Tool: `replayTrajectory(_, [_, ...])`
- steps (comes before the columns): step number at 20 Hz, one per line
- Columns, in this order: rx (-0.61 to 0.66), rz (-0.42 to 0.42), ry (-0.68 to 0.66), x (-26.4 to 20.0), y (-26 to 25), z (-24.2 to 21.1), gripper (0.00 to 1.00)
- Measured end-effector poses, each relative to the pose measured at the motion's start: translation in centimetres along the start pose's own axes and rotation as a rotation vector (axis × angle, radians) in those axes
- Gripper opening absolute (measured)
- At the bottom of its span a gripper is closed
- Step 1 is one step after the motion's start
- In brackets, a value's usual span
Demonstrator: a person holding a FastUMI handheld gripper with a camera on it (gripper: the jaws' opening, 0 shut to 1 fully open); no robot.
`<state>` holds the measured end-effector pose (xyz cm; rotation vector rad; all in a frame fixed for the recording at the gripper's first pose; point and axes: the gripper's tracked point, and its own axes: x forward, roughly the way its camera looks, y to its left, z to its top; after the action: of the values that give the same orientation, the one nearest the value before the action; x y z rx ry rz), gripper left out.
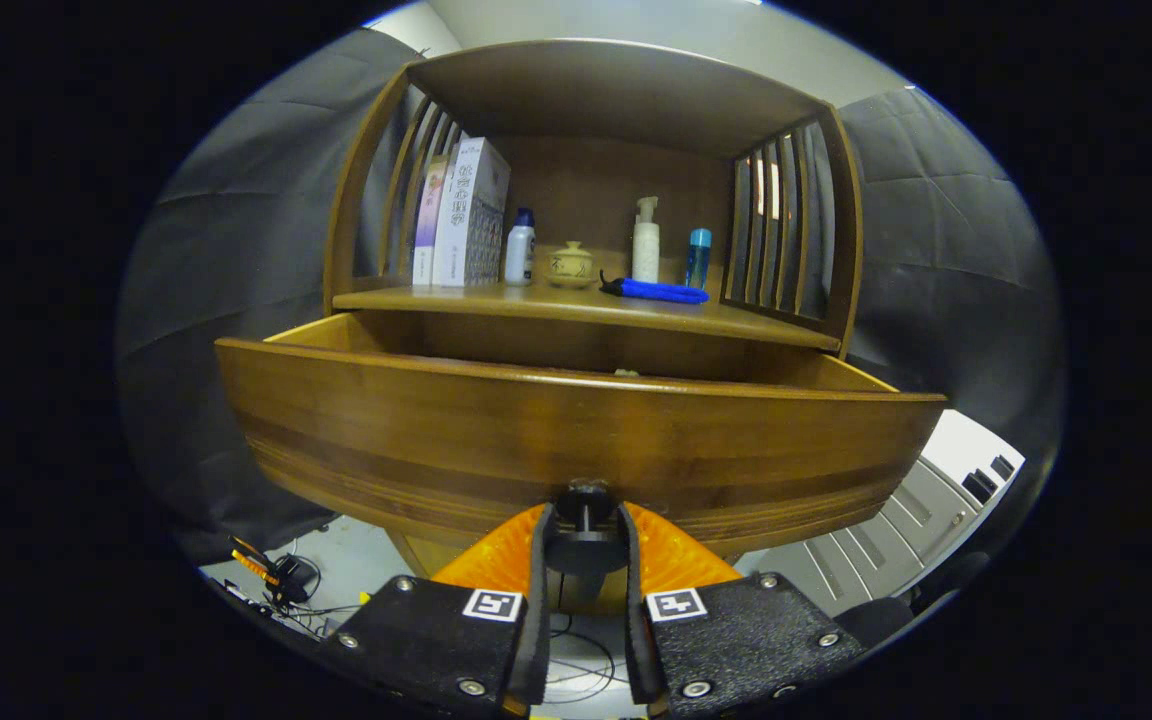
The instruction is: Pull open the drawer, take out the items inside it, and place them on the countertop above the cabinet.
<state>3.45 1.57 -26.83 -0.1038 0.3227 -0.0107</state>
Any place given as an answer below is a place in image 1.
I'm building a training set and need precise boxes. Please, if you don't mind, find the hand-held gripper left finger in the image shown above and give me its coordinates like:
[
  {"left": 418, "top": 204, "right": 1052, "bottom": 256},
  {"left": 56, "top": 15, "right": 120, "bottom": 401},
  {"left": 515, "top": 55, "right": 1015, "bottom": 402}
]
[{"left": 321, "top": 500, "right": 555, "bottom": 719}]

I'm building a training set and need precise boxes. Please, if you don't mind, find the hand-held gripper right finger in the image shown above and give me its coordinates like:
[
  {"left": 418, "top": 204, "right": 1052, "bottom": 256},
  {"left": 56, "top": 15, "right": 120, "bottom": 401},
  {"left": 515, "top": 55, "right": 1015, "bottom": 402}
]
[{"left": 619, "top": 500, "right": 867, "bottom": 720}]

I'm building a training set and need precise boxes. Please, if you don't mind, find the black drawer knob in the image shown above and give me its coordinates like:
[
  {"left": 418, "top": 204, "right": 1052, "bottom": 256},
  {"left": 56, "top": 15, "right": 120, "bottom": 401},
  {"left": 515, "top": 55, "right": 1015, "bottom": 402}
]
[{"left": 544, "top": 480, "right": 629, "bottom": 576}]

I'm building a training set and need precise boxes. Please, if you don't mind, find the brown wooden drawer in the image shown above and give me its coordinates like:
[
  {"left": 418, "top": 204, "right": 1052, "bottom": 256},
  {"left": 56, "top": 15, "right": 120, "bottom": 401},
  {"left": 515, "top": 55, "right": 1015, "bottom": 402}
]
[{"left": 214, "top": 310, "right": 947, "bottom": 561}]

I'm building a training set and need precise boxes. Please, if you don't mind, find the white drawer unit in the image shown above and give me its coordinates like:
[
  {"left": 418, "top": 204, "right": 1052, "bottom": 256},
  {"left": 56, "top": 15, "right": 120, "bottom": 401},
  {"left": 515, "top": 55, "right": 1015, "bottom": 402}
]
[{"left": 736, "top": 408, "right": 1027, "bottom": 616}]

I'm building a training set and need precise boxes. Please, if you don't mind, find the brown wooden countertop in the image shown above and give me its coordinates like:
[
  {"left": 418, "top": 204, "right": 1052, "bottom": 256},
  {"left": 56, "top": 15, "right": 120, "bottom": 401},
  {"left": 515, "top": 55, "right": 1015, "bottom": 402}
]
[{"left": 333, "top": 280, "right": 842, "bottom": 351}]

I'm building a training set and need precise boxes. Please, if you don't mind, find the brown wooden cabinet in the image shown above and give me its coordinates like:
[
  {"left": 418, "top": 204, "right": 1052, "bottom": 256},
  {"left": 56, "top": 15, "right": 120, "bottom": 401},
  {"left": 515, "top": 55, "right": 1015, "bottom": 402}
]
[{"left": 321, "top": 38, "right": 865, "bottom": 611}]

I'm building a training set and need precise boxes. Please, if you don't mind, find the orange black device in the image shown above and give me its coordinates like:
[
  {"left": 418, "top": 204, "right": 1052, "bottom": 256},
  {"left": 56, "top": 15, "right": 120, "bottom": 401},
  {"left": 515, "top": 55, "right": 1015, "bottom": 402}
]
[{"left": 229, "top": 535, "right": 322, "bottom": 606}]

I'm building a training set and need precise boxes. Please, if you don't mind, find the blue folded cloth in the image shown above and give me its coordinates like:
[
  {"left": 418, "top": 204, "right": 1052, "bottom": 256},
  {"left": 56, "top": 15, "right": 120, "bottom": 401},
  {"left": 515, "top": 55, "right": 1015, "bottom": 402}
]
[{"left": 599, "top": 270, "right": 710, "bottom": 305}]

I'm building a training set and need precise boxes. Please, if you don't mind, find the yellow lidded tea cup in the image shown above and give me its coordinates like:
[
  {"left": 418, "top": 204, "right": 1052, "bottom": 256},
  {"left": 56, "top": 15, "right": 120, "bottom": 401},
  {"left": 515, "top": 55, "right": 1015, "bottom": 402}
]
[{"left": 546, "top": 240, "right": 597, "bottom": 291}]

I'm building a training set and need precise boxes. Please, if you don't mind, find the white bottle blue cap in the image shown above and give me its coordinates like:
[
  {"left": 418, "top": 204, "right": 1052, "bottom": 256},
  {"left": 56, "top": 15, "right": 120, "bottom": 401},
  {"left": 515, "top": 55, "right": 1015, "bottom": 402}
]
[{"left": 504, "top": 207, "right": 537, "bottom": 287}]

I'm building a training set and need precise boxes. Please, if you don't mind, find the blue cylinder bottle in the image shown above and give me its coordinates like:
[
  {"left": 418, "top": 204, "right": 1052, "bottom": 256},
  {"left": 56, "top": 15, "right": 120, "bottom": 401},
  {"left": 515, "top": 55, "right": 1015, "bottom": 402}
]
[{"left": 686, "top": 228, "right": 713, "bottom": 291}]

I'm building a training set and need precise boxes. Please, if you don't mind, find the white pump bottle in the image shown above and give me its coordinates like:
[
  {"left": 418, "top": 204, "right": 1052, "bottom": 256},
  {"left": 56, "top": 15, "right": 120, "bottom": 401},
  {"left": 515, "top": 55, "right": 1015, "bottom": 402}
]
[{"left": 631, "top": 196, "right": 661, "bottom": 284}]

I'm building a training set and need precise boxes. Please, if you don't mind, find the thin purple book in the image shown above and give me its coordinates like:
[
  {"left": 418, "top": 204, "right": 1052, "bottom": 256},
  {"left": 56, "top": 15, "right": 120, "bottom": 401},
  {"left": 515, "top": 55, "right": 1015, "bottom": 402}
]
[{"left": 412, "top": 155, "right": 449, "bottom": 287}]

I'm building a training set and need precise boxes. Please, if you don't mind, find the thick white book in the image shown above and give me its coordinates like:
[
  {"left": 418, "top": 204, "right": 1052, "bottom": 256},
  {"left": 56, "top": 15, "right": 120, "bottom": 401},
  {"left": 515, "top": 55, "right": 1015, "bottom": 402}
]
[{"left": 431, "top": 137, "right": 512, "bottom": 289}]

